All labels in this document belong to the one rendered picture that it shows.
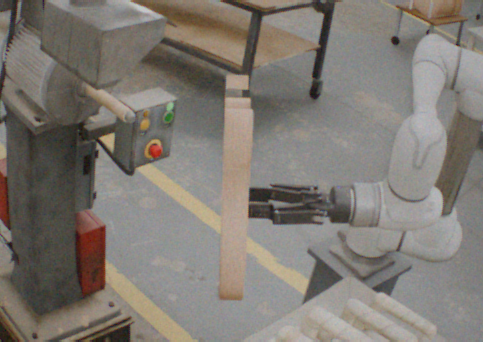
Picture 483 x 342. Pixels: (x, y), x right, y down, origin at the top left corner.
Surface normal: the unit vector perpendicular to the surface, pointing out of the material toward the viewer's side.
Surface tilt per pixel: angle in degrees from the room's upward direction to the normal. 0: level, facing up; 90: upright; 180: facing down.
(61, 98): 92
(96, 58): 90
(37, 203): 90
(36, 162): 90
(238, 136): 78
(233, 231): 57
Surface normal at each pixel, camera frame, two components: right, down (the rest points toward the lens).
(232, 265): 0.01, 0.38
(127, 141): -0.70, 0.27
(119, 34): 0.70, 0.47
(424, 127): 0.00, -0.56
